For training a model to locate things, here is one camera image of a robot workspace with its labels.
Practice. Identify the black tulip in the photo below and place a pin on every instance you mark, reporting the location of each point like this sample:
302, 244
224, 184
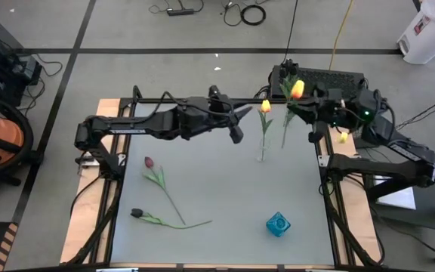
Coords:
136, 213
285, 85

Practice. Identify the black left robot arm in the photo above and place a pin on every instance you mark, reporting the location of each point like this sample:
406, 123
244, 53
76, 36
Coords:
127, 130

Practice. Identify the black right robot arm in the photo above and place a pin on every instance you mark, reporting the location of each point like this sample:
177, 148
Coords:
383, 170

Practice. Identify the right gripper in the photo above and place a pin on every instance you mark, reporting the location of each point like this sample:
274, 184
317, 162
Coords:
334, 109

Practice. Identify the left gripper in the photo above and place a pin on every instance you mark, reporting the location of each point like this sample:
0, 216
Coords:
221, 113

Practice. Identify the clear glass vase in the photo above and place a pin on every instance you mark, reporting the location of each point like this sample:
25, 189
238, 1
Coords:
284, 121
260, 156

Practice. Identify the white trash bin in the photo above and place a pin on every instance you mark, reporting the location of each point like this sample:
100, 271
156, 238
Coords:
429, 38

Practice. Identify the black metal stand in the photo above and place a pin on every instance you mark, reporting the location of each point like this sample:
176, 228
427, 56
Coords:
429, 219

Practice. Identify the orange yellow tulip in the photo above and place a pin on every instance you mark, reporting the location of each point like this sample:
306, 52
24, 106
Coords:
297, 89
265, 106

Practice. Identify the white paper sheet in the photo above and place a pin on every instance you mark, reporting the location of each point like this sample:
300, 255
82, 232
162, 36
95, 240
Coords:
398, 198

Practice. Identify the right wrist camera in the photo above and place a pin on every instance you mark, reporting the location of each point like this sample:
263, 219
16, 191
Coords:
317, 133

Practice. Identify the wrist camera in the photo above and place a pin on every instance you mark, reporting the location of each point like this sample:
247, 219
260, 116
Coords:
317, 133
237, 135

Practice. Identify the black aluminium table frame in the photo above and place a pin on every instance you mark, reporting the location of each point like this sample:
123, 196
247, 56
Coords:
247, 100

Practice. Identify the yellow tag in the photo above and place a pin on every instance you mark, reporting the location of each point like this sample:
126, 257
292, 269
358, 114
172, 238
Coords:
342, 137

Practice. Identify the dark red tulip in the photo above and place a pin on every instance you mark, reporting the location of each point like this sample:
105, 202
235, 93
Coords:
149, 162

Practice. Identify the black computer case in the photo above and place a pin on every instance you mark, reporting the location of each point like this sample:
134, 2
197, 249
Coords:
334, 81

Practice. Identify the black power strip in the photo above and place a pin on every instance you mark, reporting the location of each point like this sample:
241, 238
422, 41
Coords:
179, 12

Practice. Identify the blue glass vase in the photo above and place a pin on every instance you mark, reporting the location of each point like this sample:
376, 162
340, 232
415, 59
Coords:
278, 224

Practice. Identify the light wooden side board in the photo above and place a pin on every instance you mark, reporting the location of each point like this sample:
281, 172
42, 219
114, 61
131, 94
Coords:
357, 226
85, 211

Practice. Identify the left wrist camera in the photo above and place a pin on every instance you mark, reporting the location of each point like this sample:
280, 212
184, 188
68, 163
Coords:
237, 135

